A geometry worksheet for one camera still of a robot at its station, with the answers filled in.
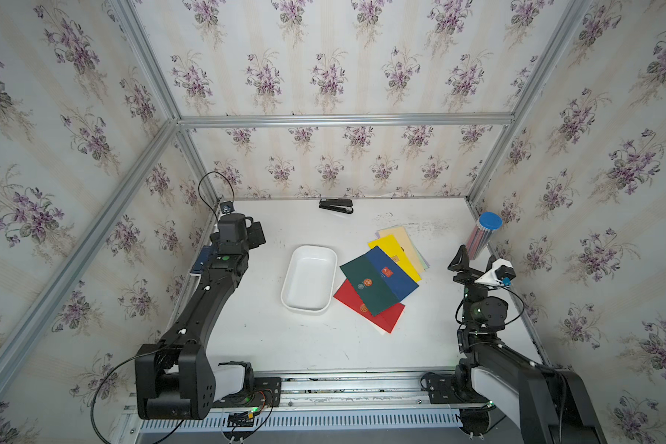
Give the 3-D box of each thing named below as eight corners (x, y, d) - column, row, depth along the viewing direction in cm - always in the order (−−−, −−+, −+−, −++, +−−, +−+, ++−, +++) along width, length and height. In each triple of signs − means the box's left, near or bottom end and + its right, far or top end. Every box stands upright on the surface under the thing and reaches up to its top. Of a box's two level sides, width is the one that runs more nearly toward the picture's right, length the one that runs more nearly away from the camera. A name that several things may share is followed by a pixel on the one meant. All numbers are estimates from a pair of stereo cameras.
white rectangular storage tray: (282, 318, 89) (278, 309, 84) (290, 255, 105) (287, 244, 100) (337, 318, 89) (337, 309, 84) (336, 255, 105) (337, 244, 100)
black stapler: (318, 209, 119) (318, 203, 116) (321, 200, 122) (321, 194, 119) (352, 214, 117) (353, 208, 114) (354, 205, 120) (355, 199, 117)
